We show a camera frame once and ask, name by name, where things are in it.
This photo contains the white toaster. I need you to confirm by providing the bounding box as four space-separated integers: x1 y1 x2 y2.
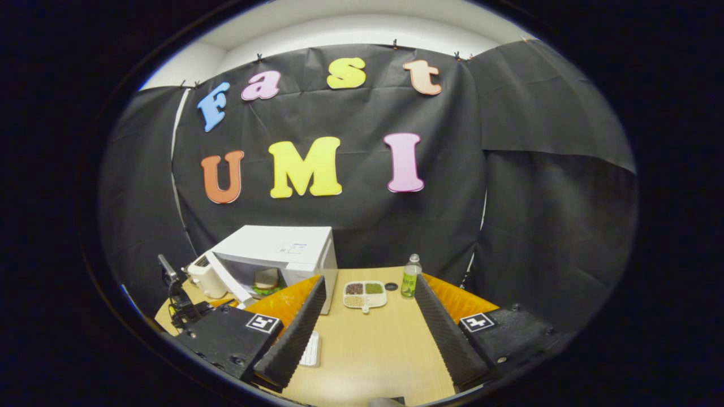
186 254 228 300

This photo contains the white rectangular tray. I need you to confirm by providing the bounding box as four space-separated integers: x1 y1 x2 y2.
299 331 322 369

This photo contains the white microwave oven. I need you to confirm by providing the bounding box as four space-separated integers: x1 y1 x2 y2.
205 225 339 315

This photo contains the white divided plate with grains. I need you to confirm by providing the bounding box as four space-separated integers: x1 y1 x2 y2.
343 280 389 314

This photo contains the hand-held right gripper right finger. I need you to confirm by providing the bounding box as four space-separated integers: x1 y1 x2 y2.
413 272 573 392

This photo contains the lettuce bread sandwich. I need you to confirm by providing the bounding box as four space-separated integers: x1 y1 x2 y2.
251 268 287 297

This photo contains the green label drink bottle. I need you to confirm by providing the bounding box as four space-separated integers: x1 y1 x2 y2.
400 254 423 299

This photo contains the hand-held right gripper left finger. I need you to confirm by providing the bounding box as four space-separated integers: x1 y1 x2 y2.
169 275 328 392

